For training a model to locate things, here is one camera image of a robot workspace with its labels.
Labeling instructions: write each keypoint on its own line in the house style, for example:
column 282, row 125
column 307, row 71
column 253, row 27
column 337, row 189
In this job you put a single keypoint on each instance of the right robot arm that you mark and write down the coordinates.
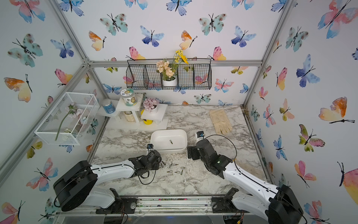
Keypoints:
column 275, row 204

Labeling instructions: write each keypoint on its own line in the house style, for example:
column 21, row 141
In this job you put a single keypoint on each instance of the white tiered wooden shelf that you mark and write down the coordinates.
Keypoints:
column 118, row 120

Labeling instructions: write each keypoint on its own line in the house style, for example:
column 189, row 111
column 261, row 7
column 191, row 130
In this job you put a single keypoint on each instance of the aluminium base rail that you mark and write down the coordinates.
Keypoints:
column 185, row 205

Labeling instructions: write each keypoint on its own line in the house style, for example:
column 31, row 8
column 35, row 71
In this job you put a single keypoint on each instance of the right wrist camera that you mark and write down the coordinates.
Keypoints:
column 200, row 136

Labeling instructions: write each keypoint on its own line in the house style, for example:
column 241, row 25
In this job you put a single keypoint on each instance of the beige work glove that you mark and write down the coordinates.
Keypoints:
column 220, row 121

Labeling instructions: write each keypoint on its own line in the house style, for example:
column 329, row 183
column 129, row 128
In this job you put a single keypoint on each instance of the pink flowers in pot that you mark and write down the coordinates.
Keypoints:
column 151, row 105

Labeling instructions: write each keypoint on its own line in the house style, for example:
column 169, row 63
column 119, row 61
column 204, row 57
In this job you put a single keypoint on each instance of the green lidded jar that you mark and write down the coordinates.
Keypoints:
column 128, row 96

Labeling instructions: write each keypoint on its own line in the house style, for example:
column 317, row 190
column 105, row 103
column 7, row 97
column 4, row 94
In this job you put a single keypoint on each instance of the yellow bottle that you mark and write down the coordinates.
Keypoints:
column 145, row 121

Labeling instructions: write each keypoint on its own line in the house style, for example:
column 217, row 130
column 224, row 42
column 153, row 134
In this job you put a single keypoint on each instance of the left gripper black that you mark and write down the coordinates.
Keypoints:
column 157, row 164

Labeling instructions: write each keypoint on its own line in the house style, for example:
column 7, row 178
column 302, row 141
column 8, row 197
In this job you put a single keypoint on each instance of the blue tin can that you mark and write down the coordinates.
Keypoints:
column 108, row 106

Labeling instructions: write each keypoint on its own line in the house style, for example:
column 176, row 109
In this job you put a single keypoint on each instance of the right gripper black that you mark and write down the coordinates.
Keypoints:
column 195, row 150

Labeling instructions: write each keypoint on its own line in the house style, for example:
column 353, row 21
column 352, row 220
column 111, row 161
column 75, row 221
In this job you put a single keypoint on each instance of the black wire wall basket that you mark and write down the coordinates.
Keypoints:
column 142, row 75

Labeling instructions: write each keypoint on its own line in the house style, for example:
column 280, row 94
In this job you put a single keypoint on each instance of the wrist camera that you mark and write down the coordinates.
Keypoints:
column 200, row 136
column 149, row 148

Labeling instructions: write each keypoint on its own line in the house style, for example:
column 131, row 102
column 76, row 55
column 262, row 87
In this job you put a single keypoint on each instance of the flower pot in basket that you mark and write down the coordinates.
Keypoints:
column 168, row 69

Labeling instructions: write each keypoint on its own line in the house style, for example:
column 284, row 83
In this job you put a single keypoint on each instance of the artificial pink flower stem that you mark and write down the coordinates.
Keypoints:
column 72, row 115

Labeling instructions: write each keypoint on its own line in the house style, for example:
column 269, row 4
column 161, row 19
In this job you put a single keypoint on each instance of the white wire mesh cage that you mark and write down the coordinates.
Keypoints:
column 47, row 129

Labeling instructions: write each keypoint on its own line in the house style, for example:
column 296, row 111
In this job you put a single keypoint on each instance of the beige jar under shelf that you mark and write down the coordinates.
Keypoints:
column 129, row 116

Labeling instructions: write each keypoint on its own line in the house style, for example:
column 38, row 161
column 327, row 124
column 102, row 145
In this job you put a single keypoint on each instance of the white plastic storage box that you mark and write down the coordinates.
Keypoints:
column 160, row 141

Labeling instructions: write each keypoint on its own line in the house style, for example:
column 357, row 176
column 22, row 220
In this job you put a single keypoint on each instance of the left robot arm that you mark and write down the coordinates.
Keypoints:
column 78, row 186

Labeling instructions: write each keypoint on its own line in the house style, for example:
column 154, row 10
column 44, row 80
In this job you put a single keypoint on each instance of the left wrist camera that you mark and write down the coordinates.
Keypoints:
column 149, row 148

